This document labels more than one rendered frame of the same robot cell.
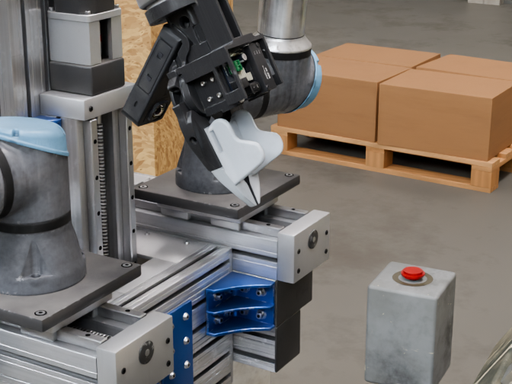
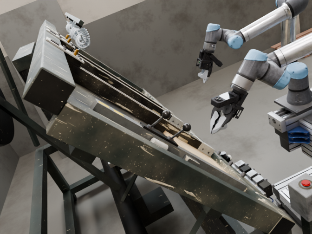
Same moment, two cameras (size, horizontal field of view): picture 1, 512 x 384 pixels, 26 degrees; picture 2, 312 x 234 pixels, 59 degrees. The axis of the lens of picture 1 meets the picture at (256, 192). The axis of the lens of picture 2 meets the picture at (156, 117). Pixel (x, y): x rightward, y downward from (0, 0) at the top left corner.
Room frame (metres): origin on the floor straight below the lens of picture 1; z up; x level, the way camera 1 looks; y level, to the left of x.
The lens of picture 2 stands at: (2.14, -1.26, 2.07)
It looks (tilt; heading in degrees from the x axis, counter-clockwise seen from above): 28 degrees down; 144
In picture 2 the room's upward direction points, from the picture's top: 21 degrees counter-clockwise
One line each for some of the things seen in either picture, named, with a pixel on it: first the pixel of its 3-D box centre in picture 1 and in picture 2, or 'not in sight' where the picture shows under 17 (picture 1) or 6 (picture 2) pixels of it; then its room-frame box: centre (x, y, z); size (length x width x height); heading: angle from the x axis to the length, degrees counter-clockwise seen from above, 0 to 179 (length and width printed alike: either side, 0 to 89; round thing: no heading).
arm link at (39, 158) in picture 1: (21, 165); (296, 75); (1.47, 0.33, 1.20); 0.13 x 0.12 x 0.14; 136
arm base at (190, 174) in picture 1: (216, 155); not in sight; (1.90, 0.07, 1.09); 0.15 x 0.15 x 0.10
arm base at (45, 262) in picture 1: (31, 242); (299, 92); (1.48, 0.32, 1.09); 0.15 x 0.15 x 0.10
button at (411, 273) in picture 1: (412, 276); (306, 183); (1.71, -0.26, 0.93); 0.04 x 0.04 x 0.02
